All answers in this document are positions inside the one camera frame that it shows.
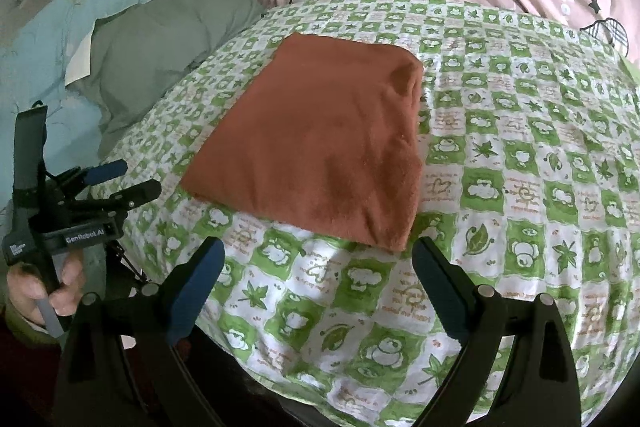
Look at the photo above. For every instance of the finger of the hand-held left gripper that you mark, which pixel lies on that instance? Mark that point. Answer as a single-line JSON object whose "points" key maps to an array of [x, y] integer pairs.
{"points": [[137, 194], [107, 171]]}

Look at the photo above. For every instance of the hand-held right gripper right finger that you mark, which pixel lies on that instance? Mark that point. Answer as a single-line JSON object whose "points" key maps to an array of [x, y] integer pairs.
{"points": [[440, 284]]}

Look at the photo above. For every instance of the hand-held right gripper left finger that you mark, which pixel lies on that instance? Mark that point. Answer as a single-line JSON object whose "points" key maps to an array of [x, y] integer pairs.
{"points": [[195, 289]]}

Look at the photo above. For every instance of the rust brown sweater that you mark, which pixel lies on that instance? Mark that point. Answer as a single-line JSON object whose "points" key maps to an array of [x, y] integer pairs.
{"points": [[320, 142]]}

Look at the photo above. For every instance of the person's left forearm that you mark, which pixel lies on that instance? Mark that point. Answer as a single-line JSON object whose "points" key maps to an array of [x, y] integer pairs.
{"points": [[20, 337]]}

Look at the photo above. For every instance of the person's left hand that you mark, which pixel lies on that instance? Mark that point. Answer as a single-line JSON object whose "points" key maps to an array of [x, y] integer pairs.
{"points": [[25, 292]]}

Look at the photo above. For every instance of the white paper sheet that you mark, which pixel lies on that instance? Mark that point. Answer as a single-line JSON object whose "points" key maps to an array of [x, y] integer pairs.
{"points": [[80, 62]]}

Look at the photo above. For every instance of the grey-green pillow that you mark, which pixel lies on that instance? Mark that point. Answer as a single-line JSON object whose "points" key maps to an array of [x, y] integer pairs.
{"points": [[165, 42]]}

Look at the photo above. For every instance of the green white checked blanket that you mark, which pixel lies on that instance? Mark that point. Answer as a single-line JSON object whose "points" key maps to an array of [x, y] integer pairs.
{"points": [[525, 157]]}

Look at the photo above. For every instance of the light blue floral sheet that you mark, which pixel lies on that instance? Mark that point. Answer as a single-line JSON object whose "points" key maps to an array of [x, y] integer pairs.
{"points": [[50, 7]]}

